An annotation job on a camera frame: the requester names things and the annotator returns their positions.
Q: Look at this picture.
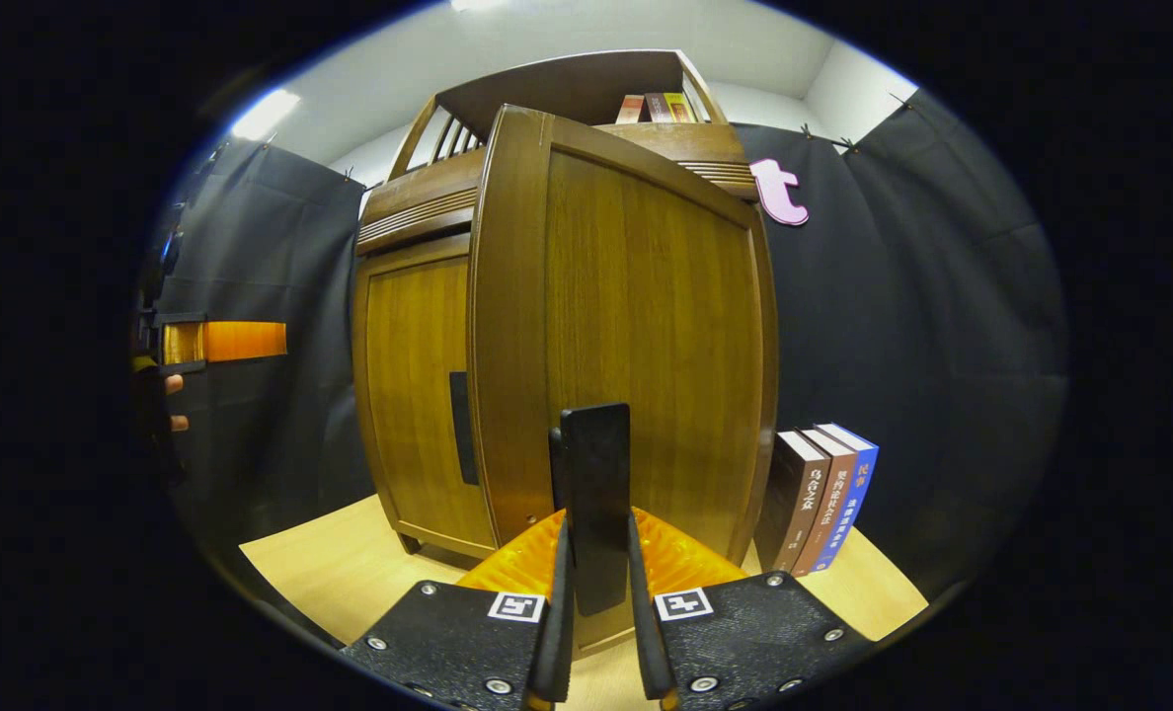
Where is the wooden cabinet door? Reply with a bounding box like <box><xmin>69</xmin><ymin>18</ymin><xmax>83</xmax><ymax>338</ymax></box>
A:
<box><xmin>468</xmin><ymin>104</ymin><xmax>780</xmax><ymax>653</ymax></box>
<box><xmin>352</xmin><ymin>235</ymin><xmax>497</xmax><ymax>554</ymax></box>

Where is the reddish brown book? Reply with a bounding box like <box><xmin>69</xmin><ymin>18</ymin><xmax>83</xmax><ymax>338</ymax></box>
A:
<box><xmin>792</xmin><ymin>428</ymin><xmax>859</xmax><ymax>577</ymax></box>

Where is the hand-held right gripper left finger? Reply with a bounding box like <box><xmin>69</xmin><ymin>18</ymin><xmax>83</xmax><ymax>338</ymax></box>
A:
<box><xmin>342</xmin><ymin>509</ymin><xmax>578</xmax><ymax>711</ymax></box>

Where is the blue book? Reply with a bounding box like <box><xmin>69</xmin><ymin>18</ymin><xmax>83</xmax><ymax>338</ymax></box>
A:
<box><xmin>812</xmin><ymin>423</ymin><xmax>880</xmax><ymax>572</ymax></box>

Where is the black backdrop cloth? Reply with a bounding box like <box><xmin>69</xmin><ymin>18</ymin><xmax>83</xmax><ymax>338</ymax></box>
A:
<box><xmin>147</xmin><ymin>89</ymin><xmax>1071</xmax><ymax>593</ymax></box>

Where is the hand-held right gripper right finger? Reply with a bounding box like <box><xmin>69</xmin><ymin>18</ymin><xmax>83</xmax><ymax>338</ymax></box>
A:
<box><xmin>626</xmin><ymin>509</ymin><xmax>874</xmax><ymax>711</ymax></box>

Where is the wooden double-door shoe cabinet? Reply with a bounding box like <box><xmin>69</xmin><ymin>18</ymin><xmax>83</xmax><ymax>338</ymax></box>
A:
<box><xmin>352</xmin><ymin>49</ymin><xmax>780</xmax><ymax>658</ymax></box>

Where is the dark brown book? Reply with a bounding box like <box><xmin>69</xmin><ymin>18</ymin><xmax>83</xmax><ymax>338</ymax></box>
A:
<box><xmin>754</xmin><ymin>431</ymin><xmax>832</xmax><ymax>574</ymax></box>

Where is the black door handle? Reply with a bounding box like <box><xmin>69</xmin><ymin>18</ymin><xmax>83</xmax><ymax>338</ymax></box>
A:
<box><xmin>550</xmin><ymin>403</ymin><xmax>633</xmax><ymax>615</ymax></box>
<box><xmin>449</xmin><ymin>371</ymin><xmax>480</xmax><ymax>487</ymax></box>

